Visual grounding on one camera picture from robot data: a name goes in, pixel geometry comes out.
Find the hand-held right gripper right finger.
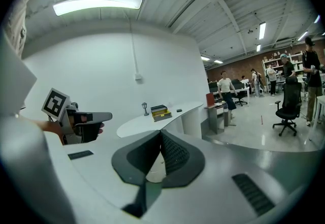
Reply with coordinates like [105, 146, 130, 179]
[142, 129, 323, 224]

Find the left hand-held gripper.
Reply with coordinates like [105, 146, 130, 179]
[42, 87, 113, 145]

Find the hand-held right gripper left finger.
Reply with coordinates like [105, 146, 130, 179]
[0, 115, 163, 224]

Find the black box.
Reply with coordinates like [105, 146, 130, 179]
[150, 104, 173, 122]

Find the person's left forearm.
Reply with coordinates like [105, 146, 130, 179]
[31, 119, 63, 142]

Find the white kidney-shaped table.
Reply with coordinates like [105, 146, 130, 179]
[116, 102, 205, 139]

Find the grey cabinet with brown top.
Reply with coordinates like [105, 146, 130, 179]
[205, 92, 231, 135]

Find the black office chair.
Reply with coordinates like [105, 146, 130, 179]
[272, 76, 303, 137]
[232, 92, 248, 107]

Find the long white desk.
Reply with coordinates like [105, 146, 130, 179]
[208, 79, 252, 104]

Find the hanging oblong ceiling lamp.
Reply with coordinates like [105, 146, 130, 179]
[52, 0, 144, 17]

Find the person's brown printed shirt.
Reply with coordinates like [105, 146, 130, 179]
[4, 0, 35, 59]

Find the white shelving unit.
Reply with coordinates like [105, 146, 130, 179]
[262, 51, 307, 91]

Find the white wall cable conduit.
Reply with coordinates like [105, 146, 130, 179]
[128, 18, 140, 74]

